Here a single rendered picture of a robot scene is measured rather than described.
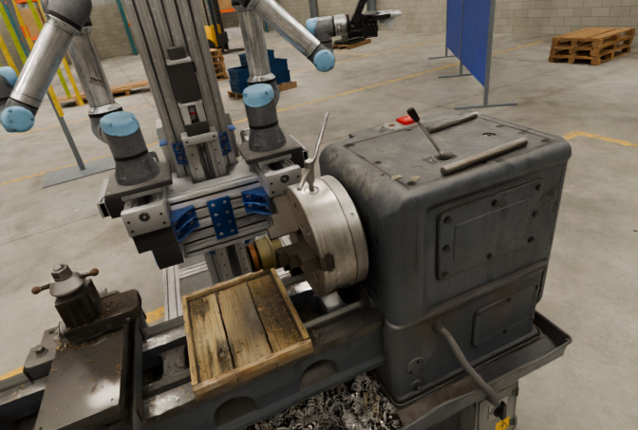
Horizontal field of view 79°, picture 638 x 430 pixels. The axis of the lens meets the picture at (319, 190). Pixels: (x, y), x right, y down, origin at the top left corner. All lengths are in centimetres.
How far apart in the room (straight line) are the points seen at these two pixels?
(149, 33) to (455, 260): 127
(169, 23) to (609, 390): 234
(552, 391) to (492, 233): 117
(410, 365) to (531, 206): 57
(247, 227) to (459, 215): 91
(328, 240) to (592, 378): 163
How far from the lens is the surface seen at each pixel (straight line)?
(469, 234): 108
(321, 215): 94
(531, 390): 216
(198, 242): 163
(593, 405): 220
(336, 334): 111
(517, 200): 116
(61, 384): 114
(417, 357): 127
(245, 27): 160
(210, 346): 115
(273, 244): 104
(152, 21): 162
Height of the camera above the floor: 168
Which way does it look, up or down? 27 degrees down
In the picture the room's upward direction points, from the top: 8 degrees counter-clockwise
